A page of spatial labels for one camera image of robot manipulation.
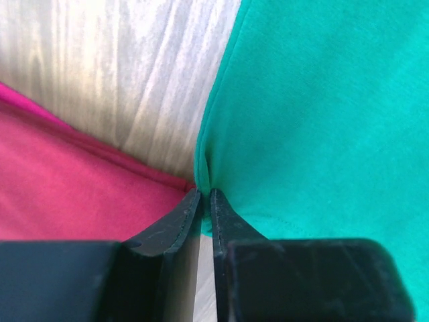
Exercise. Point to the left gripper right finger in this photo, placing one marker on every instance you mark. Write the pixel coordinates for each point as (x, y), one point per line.
(227, 226)

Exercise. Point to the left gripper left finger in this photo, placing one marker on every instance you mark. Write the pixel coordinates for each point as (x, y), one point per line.
(172, 244)

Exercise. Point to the green t shirt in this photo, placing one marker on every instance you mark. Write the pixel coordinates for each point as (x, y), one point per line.
(317, 125)

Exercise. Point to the folded red t shirt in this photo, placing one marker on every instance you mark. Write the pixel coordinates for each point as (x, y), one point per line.
(57, 183)

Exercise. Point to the folded pink t shirt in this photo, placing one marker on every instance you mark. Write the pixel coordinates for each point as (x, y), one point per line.
(19, 101)

